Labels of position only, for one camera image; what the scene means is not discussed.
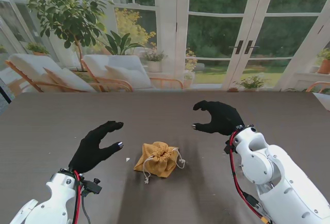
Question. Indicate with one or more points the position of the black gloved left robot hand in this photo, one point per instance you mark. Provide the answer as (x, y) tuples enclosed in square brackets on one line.
[(92, 149)]

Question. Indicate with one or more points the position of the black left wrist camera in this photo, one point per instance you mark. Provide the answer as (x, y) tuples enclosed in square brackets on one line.
[(91, 186)]

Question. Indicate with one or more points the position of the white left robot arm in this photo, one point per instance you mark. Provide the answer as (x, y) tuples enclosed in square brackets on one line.
[(51, 200)]

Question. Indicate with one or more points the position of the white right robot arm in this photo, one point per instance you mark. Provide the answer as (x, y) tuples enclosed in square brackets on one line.
[(278, 177)]

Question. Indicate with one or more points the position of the printed sunroom backdrop banner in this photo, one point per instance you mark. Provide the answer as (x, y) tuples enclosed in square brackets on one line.
[(165, 33)]

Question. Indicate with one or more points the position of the white paper sheet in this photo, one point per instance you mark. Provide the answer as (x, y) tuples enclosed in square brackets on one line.
[(323, 101)]

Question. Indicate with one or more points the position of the black edge object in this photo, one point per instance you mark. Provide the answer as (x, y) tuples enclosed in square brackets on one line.
[(5, 93)]

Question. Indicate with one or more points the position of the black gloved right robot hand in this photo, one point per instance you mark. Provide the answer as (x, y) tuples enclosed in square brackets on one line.
[(221, 120)]

